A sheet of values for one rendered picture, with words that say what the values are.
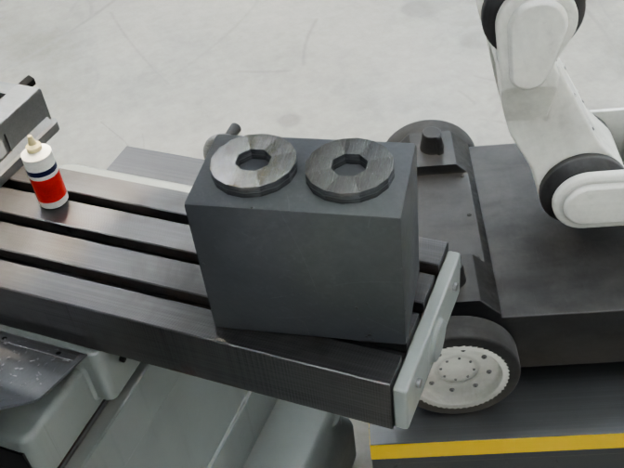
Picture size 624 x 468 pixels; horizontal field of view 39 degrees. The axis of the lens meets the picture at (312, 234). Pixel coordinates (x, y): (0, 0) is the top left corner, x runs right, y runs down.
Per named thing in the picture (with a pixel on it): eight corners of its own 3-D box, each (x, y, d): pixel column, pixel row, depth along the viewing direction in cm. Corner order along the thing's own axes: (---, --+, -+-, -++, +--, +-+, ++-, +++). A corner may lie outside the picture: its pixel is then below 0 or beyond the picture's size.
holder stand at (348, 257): (241, 254, 110) (214, 122, 97) (420, 268, 105) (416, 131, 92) (214, 328, 101) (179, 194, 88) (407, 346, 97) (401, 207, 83)
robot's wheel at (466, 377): (513, 388, 153) (520, 309, 139) (518, 412, 149) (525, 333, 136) (396, 395, 154) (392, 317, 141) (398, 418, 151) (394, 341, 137)
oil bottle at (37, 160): (50, 188, 124) (25, 123, 116) (74, 193, 122) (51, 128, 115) (33, 207, 121) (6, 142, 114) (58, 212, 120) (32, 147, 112)
